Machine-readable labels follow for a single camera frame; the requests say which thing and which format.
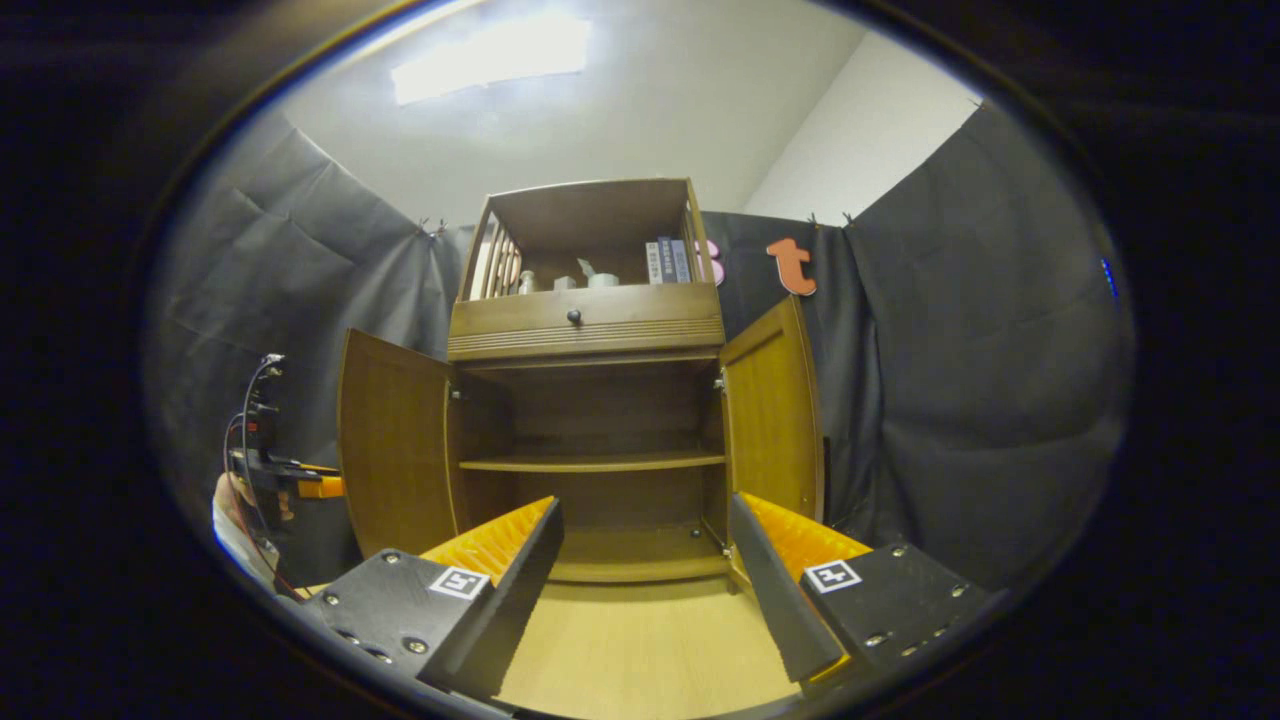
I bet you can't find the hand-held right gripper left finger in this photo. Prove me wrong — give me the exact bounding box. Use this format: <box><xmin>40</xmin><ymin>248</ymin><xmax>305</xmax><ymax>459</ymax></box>
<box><xmin>300</xmin><ymin>496</ymin><xmax>565</xmax><ymax>701</ymax></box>

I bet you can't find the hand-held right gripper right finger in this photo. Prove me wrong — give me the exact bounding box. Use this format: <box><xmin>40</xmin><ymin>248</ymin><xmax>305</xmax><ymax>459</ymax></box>
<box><xmin>727</xmin><ymin>490</ymin><xmax>991</xmax><ymax>686</ymax></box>

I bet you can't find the wooden shoe cabinet door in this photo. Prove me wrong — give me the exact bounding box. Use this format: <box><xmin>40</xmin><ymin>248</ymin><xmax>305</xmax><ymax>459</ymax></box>
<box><xmin>337</xmin><ymin>328</ymin><xmax>461</xmax><ymax>559</ymax></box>
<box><xmin>718</xmin><ymin>295</ymin><xmax>826</xmax><ymax>526</ymax></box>

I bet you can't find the wooden double-door shoe cabinet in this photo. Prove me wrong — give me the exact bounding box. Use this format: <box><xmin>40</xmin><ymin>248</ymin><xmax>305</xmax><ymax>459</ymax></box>
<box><xmin>445</xmin><ymin>178</ymin><xmax>736</xmax><ymax>586</ymax></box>

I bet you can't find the wooden inner shelf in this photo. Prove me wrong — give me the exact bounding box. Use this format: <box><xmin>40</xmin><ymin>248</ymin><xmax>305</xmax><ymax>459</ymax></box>
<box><xmin>459</xmin><ymin>450</ymin><xmax>727</xmax><ymax>474</ymax></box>

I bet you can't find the black backdrop cloth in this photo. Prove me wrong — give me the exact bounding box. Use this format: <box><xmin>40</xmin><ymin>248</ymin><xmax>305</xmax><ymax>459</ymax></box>
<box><xmin>150</xmin><ymin>100</ymin><xmax>1136</xmax><ymax>591</ymax></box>

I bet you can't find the wooden drawer with black knob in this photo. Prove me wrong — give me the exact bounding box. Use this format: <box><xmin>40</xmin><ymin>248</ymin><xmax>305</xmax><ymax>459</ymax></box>
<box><xmin>447</xmin><ymin>283</ymin><xmax>726</xmax><ymax>362</ymax></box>

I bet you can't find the thin cable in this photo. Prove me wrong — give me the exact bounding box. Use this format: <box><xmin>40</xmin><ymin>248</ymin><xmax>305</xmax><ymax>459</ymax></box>
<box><xmin>225</xmin><ymin>353</ymin><xmax>301</xmax><ymax>596</ymax></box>

